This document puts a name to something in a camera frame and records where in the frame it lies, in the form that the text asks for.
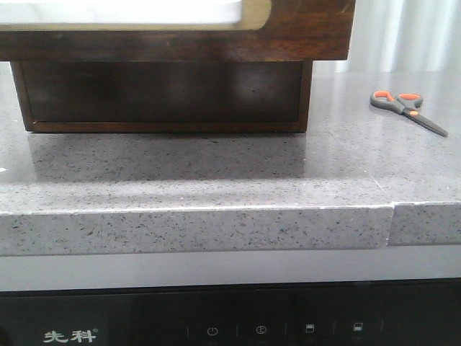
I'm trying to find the dark wooden drawer cabinet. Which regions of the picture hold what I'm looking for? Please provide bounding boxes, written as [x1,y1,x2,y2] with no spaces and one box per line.
[11,60,312,133]

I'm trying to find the white pleated curtain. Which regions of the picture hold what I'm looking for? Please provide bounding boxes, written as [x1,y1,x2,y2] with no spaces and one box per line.
[334,1,460,72]

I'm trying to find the grey orange scissors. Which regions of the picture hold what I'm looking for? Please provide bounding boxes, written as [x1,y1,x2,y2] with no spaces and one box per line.
[370,90,448,138]

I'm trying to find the black appliance control panel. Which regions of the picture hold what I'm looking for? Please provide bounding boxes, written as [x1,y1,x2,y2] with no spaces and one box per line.
[1,278,460,345]

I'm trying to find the white gold drawer handle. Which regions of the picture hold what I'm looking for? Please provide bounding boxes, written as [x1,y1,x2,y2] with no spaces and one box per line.
[1,0,274,32]

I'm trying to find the wooden drawer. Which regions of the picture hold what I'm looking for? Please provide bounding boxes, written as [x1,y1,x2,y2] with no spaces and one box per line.
[22,62,302,123]
[1,1,356,62]

